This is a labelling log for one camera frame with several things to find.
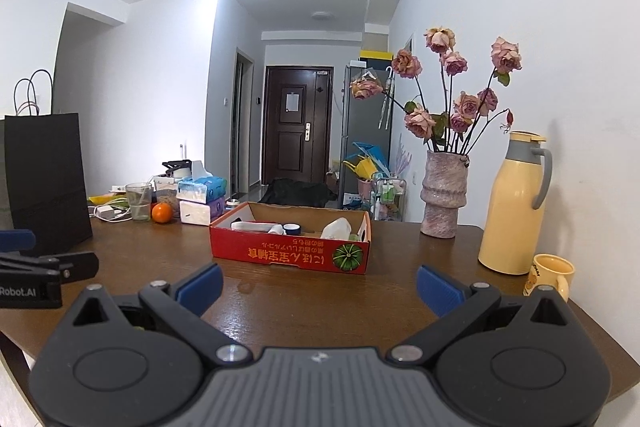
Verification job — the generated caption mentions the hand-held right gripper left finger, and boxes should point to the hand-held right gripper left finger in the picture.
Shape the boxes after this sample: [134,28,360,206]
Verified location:
[70,263,257,370]

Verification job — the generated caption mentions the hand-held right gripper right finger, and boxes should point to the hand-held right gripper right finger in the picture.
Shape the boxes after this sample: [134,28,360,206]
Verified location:
[387,264,572,370]

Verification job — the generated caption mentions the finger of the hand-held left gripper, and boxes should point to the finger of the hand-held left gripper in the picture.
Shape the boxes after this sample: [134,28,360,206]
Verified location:
[0,230,36,253]
[0,252,99,283]

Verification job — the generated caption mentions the red and white lint brush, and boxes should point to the red and white lint brush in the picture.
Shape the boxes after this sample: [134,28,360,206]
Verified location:
[231,221,287,236]

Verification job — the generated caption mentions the orange-red cardboard box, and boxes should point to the orange-red cardboard box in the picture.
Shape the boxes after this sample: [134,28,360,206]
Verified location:
[209,202,372,276]

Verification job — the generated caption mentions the black paper bag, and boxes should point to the black paper bag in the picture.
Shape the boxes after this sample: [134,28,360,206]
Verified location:
[4,69,94,243]

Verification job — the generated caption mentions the purple tissue pack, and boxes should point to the purple tissue pack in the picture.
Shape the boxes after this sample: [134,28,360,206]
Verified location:
[179,197,226,225]

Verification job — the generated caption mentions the clear drinking glass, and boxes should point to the clear drinking glass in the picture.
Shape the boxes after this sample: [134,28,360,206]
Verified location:
[125,183,153,222]

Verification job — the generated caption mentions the pink textured vase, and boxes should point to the pink textured vase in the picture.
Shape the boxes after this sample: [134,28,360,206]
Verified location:
[420,150,468,239]

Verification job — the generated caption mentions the blue tissue pack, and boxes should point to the blue tissue pack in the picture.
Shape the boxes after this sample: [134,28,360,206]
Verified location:
[177,161,227,202]

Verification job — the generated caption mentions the clear plastic food container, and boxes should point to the clear plastic food container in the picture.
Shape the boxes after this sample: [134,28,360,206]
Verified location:
[152,175,181,208]

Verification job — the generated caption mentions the yellow thermos jug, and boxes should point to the yellow thermos jug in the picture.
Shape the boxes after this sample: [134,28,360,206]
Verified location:
[477,131,553,275]

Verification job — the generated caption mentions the metal rack cart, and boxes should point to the metal rack cart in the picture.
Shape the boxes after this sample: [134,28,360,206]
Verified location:
[372,174,405,223]

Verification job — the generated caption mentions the yellow mug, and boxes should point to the yellow mug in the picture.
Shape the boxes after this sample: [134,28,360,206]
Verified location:
[522,253,576,303]

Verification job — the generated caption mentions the black folding chair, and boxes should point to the black folding chair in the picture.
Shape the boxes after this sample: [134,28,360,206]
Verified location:
[260,178,338,208]

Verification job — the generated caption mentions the purple decorative feathers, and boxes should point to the purple decorative feathers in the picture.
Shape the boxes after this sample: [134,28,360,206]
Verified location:
[395,134,412,178]

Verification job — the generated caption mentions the yellow watering can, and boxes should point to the yellow watering can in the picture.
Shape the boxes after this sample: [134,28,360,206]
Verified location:
[342,158,378,180]

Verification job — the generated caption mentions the blue plastic stool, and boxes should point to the blue plastic stool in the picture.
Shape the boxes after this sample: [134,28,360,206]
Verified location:
[352,142,388,168]

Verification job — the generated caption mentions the dark wooden door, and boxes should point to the dark wooden door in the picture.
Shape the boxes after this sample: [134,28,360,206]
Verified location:
[262,66,333,188]

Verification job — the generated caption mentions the grey refrigerator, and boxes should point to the grey refrigerator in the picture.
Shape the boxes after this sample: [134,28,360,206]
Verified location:
[342,62,393,208]

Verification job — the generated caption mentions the white folded umbrella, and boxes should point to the white folded umbrella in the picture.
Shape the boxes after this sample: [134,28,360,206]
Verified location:
[379,67,396,130]

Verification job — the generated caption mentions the bunch of dried pink roses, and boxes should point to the bunch of dried pink roses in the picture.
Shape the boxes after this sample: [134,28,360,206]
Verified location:
[350,27,523,156]

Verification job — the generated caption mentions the white charger with cable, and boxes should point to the white charger with cable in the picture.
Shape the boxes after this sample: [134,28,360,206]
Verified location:
[92,204,132,223]

